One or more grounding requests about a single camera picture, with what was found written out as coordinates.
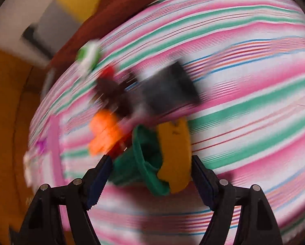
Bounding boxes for white bed frame rail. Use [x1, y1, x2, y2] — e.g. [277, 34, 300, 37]
[41, 69, 56, 98]

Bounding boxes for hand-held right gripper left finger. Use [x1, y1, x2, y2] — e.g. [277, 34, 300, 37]
[11, 155, 114, 245]

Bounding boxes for green plastic tube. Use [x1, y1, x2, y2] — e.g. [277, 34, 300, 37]
[111, 125, 171, 197]

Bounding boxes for striped bed sheet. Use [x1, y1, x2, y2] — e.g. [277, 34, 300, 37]
[27, 0, 305, 245]

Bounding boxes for orange building blocks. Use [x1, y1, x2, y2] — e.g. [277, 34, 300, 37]
[87, 110, 125, 156]

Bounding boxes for red building block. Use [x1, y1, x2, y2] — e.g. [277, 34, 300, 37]
[101, 66, 116, 80]

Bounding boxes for grey yellow blue headboard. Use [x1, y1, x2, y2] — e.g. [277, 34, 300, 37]
[21, 0, 112, 67]

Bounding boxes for grey cylinder with black base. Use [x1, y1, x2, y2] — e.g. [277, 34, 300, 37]
[139, 61, 202, 116]

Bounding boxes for red cylinder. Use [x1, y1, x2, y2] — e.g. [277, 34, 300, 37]
[108, 133, 132, 160]

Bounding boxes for wooden wardrobe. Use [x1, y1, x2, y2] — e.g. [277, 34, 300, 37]
[0, 45, 53, 245]

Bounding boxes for green white plug-in device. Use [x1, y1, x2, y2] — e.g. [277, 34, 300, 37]
[76, 40, 102, 75]

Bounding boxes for yellow plastic case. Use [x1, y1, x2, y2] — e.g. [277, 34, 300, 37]
[155, 119, 192, 194]

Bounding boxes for brown blanket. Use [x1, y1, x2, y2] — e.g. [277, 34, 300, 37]
[46, 0, 163, 74]

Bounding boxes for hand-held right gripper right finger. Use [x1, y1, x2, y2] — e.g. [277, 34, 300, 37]
[191, 155, 282, 245]

